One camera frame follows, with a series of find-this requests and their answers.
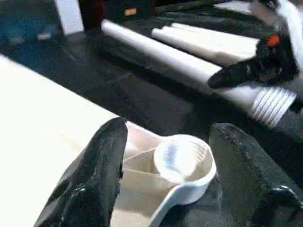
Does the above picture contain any black work mat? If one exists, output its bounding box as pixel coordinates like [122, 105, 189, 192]
[0, 9, 303, 227]

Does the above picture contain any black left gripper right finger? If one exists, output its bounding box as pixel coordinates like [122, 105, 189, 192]
[209, 122, 303, 227]

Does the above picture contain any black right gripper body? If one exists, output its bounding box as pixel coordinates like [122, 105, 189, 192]
[256, 33, 299, 84]

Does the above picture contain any white cabinet with glass doors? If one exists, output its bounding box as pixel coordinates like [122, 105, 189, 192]
[0, 0, 85, 44]

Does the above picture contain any white plastic table top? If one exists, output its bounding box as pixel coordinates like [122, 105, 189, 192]
[0, 53, 217, 227]

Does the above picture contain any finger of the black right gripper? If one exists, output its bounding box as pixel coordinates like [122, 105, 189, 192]
[207, 58, 261, 89]

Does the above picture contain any white flat board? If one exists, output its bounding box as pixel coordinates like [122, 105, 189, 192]
[213, 1, 256, 14]

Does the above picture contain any black case with yellow label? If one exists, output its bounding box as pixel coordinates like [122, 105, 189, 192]
[80, 0, 158, 31]

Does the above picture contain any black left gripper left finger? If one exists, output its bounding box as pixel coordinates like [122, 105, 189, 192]
[33, 117, 129, 227]

